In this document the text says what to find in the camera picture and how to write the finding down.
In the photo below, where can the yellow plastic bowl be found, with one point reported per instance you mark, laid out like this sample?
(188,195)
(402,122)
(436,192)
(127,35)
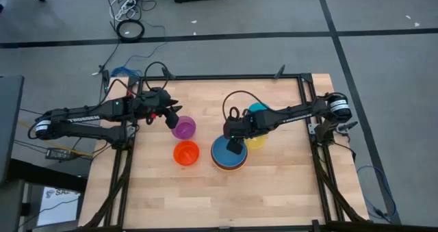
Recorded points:
(256,143)

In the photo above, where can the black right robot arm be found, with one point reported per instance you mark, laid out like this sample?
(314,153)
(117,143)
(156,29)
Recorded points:
(297,113)

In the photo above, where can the purple plastic bowl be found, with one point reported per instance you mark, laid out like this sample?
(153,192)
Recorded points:
(186,128)

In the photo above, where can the large blue plastic bowl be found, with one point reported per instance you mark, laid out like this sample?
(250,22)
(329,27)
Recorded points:
(224,156)

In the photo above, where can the teal plastic bowl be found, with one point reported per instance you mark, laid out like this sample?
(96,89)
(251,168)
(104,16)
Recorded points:
(257,106)

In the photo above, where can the black power adapter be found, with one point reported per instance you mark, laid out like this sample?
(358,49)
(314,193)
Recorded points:
(58,153)

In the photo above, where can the white power strip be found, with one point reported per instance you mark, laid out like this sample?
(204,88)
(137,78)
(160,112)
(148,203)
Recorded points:
(126,5)

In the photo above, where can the black aluminium table frame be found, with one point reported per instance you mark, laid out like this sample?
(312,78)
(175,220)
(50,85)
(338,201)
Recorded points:
(222,77)

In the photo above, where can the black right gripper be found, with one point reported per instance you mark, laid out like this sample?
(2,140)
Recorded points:
(241,127)

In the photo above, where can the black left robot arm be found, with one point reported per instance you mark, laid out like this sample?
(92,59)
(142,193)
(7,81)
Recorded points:
(85,117)

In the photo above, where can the grey cabinet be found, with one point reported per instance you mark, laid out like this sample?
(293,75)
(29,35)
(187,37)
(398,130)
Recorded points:
(8,122)

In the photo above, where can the white printed sign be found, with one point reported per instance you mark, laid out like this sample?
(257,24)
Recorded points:
(56,206)

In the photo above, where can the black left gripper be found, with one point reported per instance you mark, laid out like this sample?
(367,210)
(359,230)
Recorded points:
(154,102)

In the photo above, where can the orange plastic bowl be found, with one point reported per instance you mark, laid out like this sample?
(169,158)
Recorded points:
(186,153)

